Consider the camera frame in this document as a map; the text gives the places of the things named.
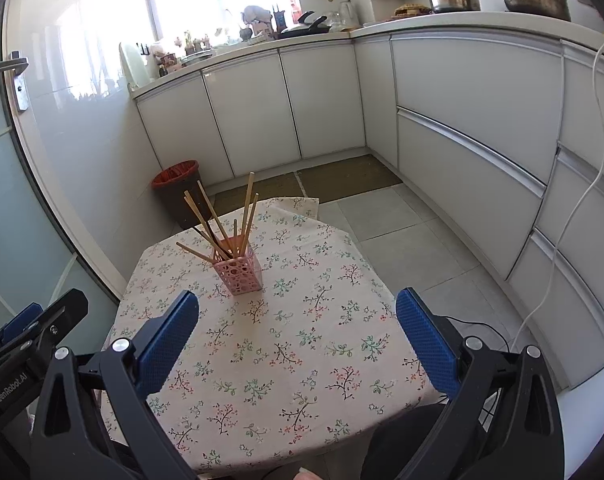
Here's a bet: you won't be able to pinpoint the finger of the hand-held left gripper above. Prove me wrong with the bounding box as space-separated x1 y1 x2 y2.
0 289 90 377
0 303 44 357

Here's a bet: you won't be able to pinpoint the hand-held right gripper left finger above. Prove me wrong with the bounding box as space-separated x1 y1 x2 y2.
29 289 200 480

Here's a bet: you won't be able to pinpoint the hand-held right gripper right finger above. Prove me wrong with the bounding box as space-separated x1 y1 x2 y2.
396 287 565 480

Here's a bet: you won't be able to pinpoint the pink perforated utensil holder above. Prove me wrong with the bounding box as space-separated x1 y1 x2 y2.
211 245 264 297

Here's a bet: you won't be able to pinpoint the bunch of chopsticks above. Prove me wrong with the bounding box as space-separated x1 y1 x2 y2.
176 172 261 264

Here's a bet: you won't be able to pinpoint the floral tablecloth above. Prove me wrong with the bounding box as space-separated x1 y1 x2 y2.
101 196 445 471

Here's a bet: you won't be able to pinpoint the frosted glass door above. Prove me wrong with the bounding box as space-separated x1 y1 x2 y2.
0 10 128 361

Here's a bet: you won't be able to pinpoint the brown trash bin red liner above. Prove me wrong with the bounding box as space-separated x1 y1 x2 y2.
151 160 203 231

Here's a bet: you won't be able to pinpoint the brown floor mat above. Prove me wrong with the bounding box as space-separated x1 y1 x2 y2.
212 155 403 213

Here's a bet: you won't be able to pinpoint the pale green cutting board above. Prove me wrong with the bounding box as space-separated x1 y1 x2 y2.
119 42 150 88

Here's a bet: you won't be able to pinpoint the white kitchen cabinets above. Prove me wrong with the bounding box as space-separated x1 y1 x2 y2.
132 25 604 391

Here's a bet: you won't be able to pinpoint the white kitchen countertop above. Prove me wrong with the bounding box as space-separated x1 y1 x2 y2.
129 10 604 96

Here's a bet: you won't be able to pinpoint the grey figurine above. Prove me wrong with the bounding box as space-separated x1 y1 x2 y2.
242 5 274 41

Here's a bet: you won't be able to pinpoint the clear pitcher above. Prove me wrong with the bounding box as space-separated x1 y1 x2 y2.
339 0 360 28

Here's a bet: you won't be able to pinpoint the black frying pan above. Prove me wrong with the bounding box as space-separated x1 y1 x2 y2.
277 10 333 40

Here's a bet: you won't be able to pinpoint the black cable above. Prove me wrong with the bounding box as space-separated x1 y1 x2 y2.
444 316 513 356

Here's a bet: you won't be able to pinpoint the silver door handle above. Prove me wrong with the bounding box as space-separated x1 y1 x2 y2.
0 51 30 112

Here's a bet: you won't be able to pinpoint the white cable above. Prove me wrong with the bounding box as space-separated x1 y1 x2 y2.
512 32 604 356

